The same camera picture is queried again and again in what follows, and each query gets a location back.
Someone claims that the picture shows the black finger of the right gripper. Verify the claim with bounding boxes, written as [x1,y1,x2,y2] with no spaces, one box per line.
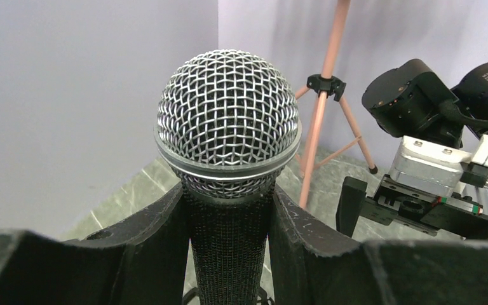
[335,176,367,238]

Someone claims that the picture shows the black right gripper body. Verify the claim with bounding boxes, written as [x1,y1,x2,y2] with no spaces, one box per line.
[360,174,488,240]

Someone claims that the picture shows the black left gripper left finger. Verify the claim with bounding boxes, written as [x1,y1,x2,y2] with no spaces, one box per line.
[0,185,189,304]

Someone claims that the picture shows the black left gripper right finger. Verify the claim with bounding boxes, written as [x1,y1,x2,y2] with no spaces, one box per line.
[269,187,488,304]

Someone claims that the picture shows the black microphone silver grille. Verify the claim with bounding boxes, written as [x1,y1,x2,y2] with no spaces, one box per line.
[154,49,302,304]

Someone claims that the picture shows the black tripod shock-mount stand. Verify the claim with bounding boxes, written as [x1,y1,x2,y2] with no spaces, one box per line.
[181,287,276,305]

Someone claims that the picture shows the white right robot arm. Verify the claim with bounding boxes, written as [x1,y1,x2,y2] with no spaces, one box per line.
[335,58,488,240]

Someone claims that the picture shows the pink music stand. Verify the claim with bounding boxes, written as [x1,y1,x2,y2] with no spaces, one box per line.
[295,0,378,209]

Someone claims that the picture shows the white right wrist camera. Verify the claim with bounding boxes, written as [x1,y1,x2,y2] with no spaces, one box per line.
[388,136,472,197]

